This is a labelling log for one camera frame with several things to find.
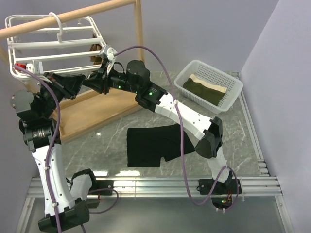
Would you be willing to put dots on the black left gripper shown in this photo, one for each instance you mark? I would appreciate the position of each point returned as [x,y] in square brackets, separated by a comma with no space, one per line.
[69,85]

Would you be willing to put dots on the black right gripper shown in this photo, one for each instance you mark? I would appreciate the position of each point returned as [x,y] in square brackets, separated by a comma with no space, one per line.
[100,85]

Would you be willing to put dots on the white plastic clip hanger frame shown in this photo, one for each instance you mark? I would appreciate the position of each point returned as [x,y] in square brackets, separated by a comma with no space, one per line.
[66,49]

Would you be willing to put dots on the black underwear shorts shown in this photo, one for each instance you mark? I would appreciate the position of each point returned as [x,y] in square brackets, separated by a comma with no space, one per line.
[147,146]

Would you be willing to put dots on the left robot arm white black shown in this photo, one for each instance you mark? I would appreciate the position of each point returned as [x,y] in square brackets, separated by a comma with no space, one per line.
[65,203]

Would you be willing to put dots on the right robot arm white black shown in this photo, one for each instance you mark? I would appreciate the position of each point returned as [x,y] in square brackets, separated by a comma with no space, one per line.
[209,131]

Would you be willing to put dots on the wooden clothes rack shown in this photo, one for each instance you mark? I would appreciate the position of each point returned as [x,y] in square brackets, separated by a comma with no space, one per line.
[88,110]

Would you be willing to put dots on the white perforated plastic basket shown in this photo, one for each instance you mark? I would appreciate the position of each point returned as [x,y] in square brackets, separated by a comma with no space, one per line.
[214,76]

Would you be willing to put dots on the dark green garment in basket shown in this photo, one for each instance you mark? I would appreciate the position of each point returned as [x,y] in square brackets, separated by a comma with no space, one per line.
[210,95]

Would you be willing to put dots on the beige garment in basket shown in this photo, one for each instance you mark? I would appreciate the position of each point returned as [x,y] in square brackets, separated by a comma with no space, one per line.
[208,85]

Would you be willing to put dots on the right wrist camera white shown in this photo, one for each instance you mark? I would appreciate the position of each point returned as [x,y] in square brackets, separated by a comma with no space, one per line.
[108,52]

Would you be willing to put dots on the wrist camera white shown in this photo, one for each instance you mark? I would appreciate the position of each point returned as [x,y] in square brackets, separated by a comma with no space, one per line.
[34,66]
[108,52]

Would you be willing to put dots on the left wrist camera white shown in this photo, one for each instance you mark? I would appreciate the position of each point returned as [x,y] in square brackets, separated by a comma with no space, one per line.
[34,66]

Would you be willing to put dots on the aluminium rail frame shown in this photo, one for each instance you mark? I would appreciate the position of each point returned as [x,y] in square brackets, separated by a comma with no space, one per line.
[264,185]

